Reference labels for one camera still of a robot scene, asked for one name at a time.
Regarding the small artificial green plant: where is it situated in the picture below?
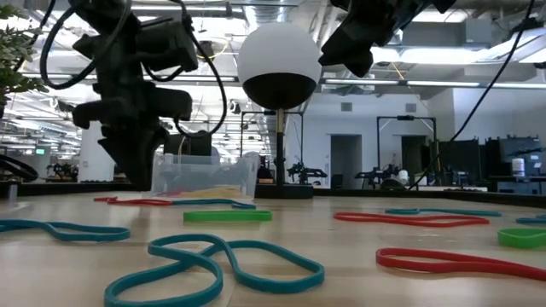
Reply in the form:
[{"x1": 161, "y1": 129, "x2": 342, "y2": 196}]
[{"x1": 0, "y1": 3, "x2": 49, "y2": 120}]

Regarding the long ceiling light strip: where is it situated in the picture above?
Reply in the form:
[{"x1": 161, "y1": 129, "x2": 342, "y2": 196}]
[
  {"x1": 20, "y1": 72, "x2": 238, "y2": 83},
  {"x1": 322, "y1": 78, "x2": 546, "y2": 90}
]

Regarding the dark equipment desk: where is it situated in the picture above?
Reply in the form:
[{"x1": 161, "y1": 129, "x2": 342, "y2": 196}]
[{"x1": 439, "y1": 136, "x2": 546, "y2": 194}]

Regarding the yellow rubber band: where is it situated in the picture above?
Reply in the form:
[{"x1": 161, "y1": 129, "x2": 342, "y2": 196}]
[{"x1": 183, "y1": 186, "x2": 245, "y2": 200}]

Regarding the thick black cable hoop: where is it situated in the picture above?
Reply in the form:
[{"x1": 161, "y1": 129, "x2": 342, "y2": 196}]
[{"x1": 0, "y1": 153, "x2": 39, "y2": 182}]

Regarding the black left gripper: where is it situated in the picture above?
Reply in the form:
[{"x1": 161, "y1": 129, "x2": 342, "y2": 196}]
[{"x1": 71, "y1": 25, "x2": 194, "y2": 192}]

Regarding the red rubber band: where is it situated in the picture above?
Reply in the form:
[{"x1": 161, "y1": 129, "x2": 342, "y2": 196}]
[
  {"x1": 93, "y1": 195, "x2": 174, "y2": 207},
  {"x1": 375, "y1": 247, "x2": 546, "y2": 282},
  {"x1": 333, "y1": 211, "x2": 491, "y2": 228}
]

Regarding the long black right arm cable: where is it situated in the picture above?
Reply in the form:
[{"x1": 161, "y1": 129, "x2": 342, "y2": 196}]
[{"x1": 407, "y1": 0, "x2": 537, "y2": 192}]

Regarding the clear plastic bin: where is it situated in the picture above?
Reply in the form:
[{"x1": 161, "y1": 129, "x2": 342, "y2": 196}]
[{"x1": 149, "y1": 151, "x2": 261, "y2": 201}]

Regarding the black computer monitor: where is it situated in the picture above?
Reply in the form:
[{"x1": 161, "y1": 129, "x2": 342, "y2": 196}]
[{"x1": 164, "y1": 131, "x2": 213, "y2": 157}]

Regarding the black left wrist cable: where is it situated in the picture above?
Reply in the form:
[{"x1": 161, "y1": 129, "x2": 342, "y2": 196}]
[{"x1": 40, "y1": 0, "x2": 228, "y2": 140}]

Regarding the green rubber band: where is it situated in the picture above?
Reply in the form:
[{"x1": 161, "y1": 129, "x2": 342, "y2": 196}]
[
  {"x1": 183, "y1": 209, "x2": 273, "y2": 223},
  {"x1": 497, "y1": 228, "x2": 546, "y2": 251}
]

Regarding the black ceiling device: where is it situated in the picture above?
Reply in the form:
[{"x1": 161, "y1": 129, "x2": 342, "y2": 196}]
[{"x1": 196, "y1": 40, "x2": 217, "y2": 61}]

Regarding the white globe lamp black base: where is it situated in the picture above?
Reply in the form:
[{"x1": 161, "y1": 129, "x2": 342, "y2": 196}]
[{"x1": 236, "y1": 21, "x2": 323, "y2": 200}]

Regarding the white building column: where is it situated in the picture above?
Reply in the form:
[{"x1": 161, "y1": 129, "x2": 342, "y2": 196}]
[{"x1": 78, "y1": 121, "x2": 116, "y2": 182}]

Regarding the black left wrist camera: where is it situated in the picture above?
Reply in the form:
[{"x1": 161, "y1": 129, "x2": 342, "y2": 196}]
[{"x1": 136, "y1": 19, "x2": 200, "y2": 73}]

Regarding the blue rubber band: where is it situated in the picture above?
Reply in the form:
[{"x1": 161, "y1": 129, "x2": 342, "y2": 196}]
[
  {"x1": 170, "y1": 198, "x2": 257, "y2": 210},
  {"x1": 515, "y1": 214, "x2": 546, "y2": 226},
  {"x1": 385, "y1": 207, "x2": 502, "y2": 217},
  {"x1": 104, "y1": 233, "x2": 326, "y2": 307},
  {"x1": 0, "y1": 219, "x2": 131, "y2": 243}
]

